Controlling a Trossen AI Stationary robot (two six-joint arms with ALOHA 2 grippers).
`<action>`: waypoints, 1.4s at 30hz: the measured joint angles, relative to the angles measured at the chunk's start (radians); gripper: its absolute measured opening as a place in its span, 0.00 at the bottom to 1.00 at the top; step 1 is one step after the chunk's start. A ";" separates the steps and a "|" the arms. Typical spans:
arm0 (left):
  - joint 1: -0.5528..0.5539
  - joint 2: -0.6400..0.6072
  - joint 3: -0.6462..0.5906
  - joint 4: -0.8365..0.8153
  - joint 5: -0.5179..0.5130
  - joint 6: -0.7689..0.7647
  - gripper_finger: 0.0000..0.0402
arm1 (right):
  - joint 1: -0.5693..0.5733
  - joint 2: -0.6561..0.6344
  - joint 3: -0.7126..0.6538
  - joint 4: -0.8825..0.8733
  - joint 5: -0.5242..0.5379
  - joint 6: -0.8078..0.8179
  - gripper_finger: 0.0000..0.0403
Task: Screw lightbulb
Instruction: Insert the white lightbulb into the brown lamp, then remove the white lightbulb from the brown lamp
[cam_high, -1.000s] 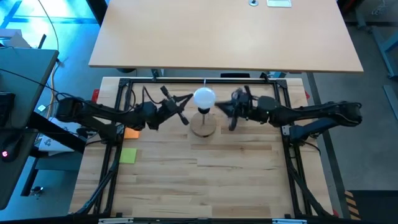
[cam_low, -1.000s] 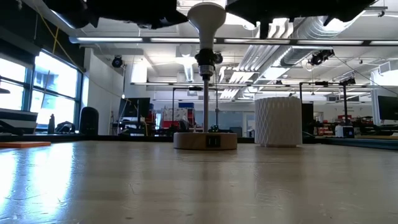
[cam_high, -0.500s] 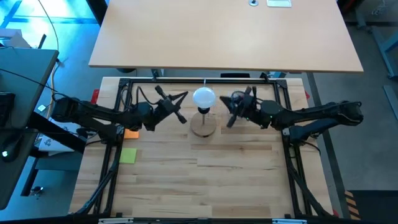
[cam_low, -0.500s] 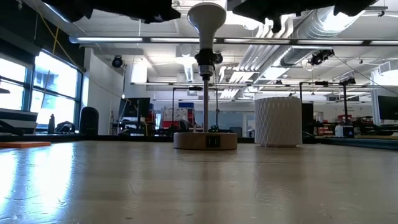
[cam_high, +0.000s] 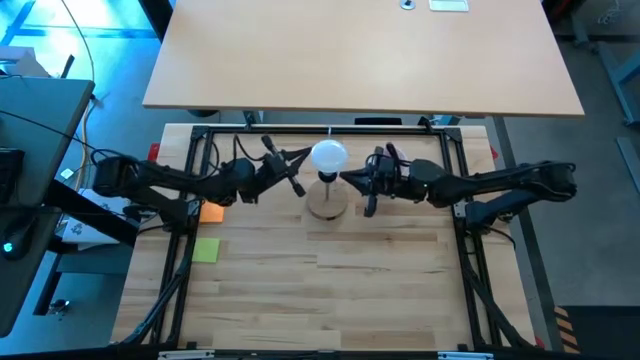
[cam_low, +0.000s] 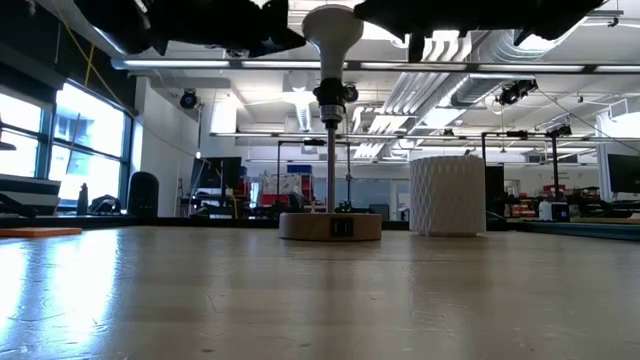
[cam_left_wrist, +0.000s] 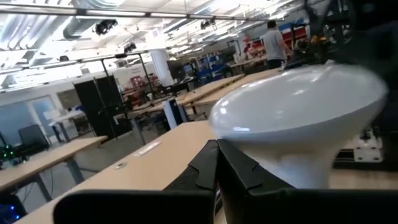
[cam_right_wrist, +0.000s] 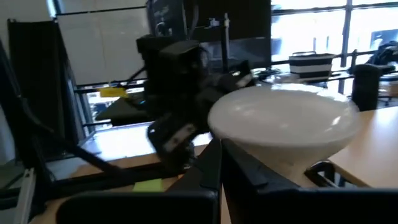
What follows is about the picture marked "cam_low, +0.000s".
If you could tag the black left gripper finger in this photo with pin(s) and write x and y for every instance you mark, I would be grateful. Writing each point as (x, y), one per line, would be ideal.
(280, 42)
(277, 12)

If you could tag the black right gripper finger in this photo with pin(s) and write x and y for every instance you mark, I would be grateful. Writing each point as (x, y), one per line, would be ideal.
(416, 47)
(382, 15)

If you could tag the white light bulb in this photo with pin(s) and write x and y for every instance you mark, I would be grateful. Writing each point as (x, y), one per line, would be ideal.
(332, 35)

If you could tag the wooden-base lamp stand black socket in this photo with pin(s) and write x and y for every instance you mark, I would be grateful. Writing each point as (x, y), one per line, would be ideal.
(331, 227)

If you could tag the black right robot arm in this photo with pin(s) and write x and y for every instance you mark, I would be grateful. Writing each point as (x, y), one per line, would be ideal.
(550, 15)

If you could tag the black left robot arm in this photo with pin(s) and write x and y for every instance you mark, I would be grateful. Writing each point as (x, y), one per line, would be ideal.
(115, 25)

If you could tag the long ceiling light bar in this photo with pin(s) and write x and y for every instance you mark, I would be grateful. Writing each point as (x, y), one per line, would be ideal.
(175, 64)

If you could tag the black computer monitor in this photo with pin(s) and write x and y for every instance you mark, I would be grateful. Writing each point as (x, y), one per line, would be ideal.
(625, 172)
(215, 172)

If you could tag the white textured cup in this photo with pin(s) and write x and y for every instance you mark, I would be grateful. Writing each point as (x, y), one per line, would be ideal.
(447, 200)

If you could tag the black rounded speaker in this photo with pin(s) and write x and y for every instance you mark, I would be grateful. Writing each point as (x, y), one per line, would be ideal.
(143, 197)

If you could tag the white small device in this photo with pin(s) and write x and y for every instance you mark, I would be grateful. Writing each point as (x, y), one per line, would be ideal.
(552, 211)

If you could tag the dark bottle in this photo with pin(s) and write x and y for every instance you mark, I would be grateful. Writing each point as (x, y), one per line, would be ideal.
(82, 202)

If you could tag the orange sticky note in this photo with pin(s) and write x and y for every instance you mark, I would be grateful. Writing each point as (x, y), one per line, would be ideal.
(40, 232)

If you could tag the black overhead camera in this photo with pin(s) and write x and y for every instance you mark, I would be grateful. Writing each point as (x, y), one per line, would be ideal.
(517, 92)

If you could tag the black camera rig stand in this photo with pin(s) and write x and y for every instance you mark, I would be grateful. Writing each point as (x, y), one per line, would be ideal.
(554, 165)

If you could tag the black aluminium table frame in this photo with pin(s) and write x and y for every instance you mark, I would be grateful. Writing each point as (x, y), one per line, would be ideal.
(150, 222)

